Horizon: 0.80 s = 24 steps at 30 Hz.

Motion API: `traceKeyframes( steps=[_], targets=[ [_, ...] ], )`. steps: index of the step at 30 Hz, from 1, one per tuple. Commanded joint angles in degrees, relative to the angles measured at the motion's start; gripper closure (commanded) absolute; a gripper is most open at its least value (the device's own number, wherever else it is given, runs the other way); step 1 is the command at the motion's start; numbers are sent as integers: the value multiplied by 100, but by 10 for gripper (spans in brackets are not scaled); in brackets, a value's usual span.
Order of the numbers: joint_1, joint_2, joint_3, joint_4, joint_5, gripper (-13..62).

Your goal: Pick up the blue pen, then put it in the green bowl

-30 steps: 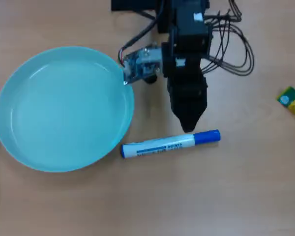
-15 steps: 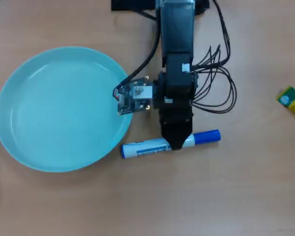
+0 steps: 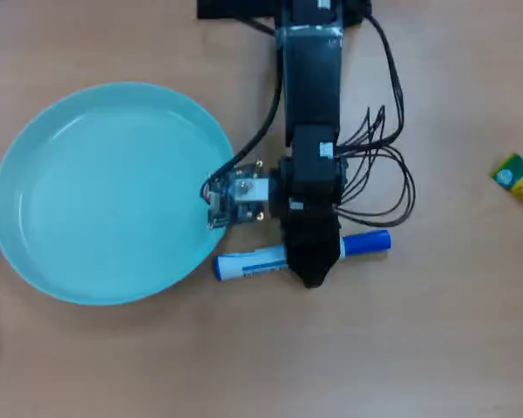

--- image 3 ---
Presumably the thin black servo wire bundle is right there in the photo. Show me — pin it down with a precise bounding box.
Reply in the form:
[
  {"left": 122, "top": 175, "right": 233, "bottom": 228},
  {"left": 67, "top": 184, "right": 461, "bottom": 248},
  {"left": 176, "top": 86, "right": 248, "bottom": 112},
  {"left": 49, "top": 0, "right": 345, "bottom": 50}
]
[{"left": 334, "top": 105, "right": 417, "bottom": 226}]

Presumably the thick black camera cable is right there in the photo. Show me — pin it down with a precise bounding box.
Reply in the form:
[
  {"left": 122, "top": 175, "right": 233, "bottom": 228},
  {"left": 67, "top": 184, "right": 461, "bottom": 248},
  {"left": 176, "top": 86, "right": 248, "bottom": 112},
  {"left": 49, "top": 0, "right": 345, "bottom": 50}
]
[{"left": 207, "top": 64, "right": 285, "bottom": 186}]

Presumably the black cable pair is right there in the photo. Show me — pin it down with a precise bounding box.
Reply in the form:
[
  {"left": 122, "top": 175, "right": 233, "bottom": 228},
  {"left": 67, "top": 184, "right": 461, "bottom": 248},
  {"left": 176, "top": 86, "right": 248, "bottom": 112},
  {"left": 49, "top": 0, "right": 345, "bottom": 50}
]
[{"left": 362, "top": 13, "right": 406, "bottom": 140}]

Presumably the blue and white marker pen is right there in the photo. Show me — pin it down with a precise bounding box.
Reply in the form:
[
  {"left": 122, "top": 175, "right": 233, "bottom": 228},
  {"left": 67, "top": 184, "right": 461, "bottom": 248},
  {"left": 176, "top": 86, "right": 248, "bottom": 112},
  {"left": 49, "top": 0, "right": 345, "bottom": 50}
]
[{"left": 213, "top": 229, "right": 393, "bottom": 282}]

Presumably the green and yellow packet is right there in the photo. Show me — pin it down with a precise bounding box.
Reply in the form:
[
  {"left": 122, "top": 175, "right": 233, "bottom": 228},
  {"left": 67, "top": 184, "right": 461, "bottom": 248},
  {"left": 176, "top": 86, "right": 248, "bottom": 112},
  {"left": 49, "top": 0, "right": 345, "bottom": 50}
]
[{"left": 489, "top": 151, "right": 523, "bottom": 219}]

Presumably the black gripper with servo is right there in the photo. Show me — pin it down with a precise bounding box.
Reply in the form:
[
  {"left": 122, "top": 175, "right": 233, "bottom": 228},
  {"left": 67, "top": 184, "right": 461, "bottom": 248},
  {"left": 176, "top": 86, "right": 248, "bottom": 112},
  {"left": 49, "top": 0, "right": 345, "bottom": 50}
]
[{"left": 269, "top": 124, "right": 349, "bottom": 290}]

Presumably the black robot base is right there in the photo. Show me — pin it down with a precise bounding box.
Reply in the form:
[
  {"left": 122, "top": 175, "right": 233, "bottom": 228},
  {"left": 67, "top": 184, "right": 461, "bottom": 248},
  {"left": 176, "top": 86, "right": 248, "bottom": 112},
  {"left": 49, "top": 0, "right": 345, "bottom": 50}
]
[{"left": 196, "top": 0, "right": 373, "bottom": 28}]

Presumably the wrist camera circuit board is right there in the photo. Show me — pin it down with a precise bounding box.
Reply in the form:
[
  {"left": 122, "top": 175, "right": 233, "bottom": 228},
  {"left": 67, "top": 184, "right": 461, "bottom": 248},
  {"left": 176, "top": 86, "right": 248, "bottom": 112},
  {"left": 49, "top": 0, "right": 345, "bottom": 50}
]
[{"left": 202, "top": 159, "right": 272, "bottom": 231}]

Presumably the light blue round plate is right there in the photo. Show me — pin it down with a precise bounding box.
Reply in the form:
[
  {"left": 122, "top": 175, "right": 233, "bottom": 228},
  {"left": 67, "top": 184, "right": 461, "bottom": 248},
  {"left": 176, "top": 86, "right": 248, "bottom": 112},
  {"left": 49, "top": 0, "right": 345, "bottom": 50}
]
[{"left": 0, "top": 81, "right": 237, "bottom": 307}]

